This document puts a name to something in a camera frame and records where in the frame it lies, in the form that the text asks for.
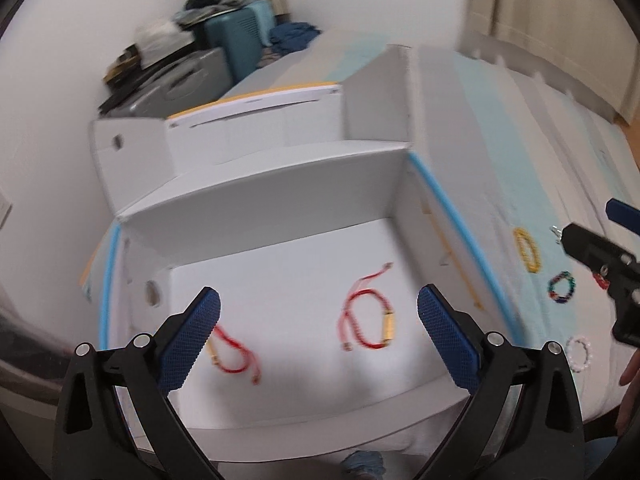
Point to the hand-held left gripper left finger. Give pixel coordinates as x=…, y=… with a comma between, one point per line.
x=192, y=340

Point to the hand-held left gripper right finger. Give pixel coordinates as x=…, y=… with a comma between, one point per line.
x=447, y=340

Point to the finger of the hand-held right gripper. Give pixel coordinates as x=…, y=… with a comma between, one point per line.
x=587, y=245
x=622, y=214

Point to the white cardboard box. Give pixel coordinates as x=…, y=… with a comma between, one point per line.
x=290, y=260

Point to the person's right hand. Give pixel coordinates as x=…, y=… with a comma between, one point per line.
x=629, y=400

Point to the blue cloth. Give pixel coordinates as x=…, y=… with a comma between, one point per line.
x=364, y=466

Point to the beige curtain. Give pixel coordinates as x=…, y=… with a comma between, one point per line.
x=550, y=10

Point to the grey suitcase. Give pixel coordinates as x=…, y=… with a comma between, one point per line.
x=185, y=80

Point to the black and yellow flat items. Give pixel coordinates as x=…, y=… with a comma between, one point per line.
x=122, y=67

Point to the teal suitcase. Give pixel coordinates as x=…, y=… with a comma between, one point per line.
x=235, y=42

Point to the white bag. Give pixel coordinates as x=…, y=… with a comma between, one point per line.
x=157, y=40

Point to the pile of blue clothes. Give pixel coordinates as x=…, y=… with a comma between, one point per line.
x=292, y=37

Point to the dark clothing pile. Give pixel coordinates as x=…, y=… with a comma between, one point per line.
x=215, y=2

